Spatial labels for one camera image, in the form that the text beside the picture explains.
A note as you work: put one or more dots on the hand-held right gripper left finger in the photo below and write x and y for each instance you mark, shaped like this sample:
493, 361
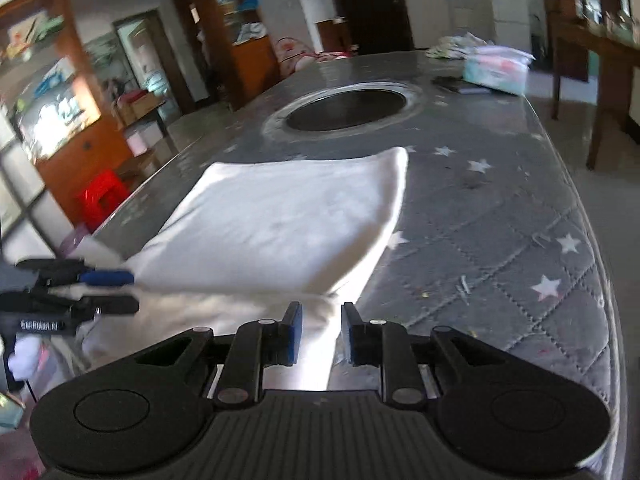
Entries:
292, 332

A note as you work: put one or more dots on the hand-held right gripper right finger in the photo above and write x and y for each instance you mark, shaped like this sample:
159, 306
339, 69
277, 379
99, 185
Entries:
350, 332

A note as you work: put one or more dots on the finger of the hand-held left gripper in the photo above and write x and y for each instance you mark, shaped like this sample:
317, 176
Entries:
117, 305
107, 278

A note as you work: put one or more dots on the white garment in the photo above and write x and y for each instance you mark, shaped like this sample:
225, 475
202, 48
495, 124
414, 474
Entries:
280, 220

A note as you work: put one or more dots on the red plastic stool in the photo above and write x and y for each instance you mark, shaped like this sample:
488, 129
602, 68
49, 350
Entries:
102, 195

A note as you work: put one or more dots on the wooden glass-front cabinet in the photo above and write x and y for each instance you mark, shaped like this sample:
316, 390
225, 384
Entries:
75, 155

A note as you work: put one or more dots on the white storage box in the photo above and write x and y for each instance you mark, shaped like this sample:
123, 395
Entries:
147, 140

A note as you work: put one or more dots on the grey star quilted table cover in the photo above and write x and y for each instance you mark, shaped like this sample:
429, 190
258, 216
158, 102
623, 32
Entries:
475, 240

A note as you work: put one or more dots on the cardboard box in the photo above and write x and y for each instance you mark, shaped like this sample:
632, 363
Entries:
145, 110

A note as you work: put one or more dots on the round black built-in cooktop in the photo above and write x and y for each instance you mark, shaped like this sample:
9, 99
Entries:
345, 110

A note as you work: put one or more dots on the open interior door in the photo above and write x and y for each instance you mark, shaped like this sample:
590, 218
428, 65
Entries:
150, 50

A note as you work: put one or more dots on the tall wooden display cabinet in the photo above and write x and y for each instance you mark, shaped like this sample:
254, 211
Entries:
255, 70

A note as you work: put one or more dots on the black flat remote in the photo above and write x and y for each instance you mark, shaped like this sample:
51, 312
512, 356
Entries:
460, 85

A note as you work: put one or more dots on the white plastic bag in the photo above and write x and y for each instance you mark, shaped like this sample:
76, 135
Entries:
250, 33

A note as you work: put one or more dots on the pastel tissue pack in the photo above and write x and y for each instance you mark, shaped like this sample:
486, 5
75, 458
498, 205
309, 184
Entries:
495, 72

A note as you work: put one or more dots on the small wooden side cabinet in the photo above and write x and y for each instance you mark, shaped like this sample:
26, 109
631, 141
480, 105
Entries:
332, 35

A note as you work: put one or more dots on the patterned cloth heap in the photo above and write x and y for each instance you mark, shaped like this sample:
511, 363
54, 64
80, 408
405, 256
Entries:
450, 47

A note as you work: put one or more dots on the blue plastic bag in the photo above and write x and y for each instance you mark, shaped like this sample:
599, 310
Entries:
249, 4

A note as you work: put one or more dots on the dark wooden door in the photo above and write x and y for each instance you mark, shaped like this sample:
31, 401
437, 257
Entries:
370, 5

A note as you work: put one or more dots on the white refrigerator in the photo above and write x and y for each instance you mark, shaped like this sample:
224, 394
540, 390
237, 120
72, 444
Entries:
507, 10

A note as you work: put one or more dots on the wooden console table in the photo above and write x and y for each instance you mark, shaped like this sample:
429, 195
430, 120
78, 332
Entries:
600, 45

